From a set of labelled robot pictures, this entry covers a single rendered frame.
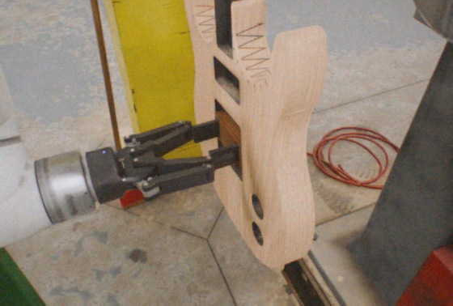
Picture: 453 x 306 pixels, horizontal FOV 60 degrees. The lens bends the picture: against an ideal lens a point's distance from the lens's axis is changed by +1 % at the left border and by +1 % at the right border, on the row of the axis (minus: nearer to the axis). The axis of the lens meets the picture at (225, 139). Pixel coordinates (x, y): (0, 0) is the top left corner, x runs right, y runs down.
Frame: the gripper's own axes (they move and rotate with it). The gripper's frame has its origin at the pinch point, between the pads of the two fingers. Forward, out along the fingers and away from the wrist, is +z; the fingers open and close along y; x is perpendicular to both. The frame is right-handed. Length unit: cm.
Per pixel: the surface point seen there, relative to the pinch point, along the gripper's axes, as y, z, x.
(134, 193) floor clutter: -85, -11, -77
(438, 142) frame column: 1.0, 46.6, -15.3
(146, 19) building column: -84, 7, -6
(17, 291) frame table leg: -15, -41, -33
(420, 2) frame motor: 2.0, 31.5, 16.0
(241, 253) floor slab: -48, 22, -93
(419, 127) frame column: -4.4, 46.6, -14.6
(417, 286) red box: 8, 45, -54
